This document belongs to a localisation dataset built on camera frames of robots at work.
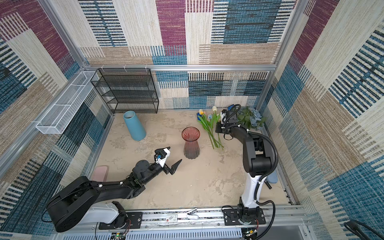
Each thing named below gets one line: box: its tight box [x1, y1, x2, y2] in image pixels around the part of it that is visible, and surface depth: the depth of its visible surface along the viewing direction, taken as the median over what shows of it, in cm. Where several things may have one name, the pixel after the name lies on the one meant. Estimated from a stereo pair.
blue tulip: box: [196, 112, 215, 150], surface depth 110 cm
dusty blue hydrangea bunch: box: [237, 106, 267, 131], surface depth 104 cm
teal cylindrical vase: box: [123, 110, 147, 142], surface depth 95 cm
